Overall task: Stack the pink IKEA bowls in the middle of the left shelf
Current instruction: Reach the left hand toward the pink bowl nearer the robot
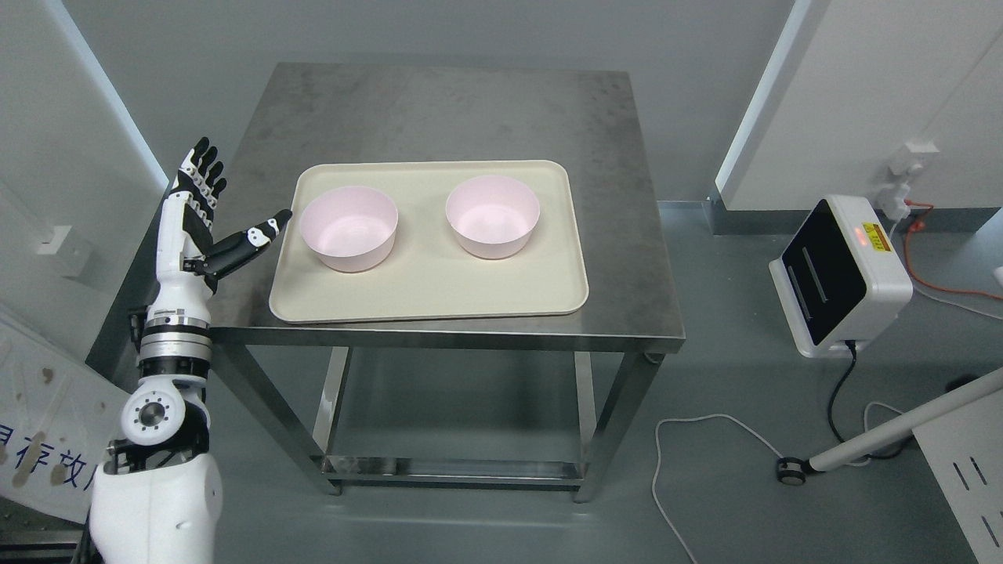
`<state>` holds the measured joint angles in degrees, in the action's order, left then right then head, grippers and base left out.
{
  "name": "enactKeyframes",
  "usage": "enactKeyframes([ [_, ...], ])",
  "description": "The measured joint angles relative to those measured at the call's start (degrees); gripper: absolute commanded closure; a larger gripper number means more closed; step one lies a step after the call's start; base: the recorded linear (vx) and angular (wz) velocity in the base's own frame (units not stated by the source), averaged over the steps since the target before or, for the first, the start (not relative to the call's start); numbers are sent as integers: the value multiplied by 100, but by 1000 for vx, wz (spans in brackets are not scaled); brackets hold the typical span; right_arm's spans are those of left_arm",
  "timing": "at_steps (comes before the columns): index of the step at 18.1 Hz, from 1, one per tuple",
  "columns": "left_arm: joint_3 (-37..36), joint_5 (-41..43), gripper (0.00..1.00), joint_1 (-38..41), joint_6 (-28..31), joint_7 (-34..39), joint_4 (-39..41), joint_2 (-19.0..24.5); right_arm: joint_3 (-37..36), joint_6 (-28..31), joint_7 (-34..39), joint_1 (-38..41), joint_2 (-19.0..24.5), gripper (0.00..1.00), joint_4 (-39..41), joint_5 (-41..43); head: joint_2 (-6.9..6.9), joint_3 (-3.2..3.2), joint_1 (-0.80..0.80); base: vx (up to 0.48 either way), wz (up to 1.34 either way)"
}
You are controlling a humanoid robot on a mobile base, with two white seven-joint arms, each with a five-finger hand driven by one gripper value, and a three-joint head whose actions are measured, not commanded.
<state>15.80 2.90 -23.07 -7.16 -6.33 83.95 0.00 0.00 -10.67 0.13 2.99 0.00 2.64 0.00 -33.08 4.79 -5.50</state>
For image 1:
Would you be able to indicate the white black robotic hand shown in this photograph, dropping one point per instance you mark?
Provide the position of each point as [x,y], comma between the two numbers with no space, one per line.
[189,263]

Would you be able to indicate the pink bowl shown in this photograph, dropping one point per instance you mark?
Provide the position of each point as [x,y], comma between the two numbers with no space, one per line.
[350,229]
[492,216]

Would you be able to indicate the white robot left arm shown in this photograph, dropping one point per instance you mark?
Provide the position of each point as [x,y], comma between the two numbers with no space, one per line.
[159,495]

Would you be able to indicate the white sign board blue text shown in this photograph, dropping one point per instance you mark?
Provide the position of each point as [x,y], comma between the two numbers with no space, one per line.
[57,417]

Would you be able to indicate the beige plastic tray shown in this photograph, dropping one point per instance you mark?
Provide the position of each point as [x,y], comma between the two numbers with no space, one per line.
[427,274]

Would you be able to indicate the stainless steel table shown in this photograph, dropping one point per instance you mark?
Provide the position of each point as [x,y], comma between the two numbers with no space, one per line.
[586,121]

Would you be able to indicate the white stand leg with caster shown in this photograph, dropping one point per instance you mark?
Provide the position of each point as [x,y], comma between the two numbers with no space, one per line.
[794,471]

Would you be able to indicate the white black box device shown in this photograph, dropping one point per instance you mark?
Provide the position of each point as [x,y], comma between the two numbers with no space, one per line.
[839,280]

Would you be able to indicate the white perforated panel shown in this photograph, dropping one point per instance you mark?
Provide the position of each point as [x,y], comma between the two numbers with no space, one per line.
[964,451]

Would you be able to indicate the white wall switch box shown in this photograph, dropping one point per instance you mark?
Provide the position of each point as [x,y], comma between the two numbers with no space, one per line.
[67,253]

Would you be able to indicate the white wall socket plug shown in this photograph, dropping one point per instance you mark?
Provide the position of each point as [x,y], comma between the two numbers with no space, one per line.
[905,165]

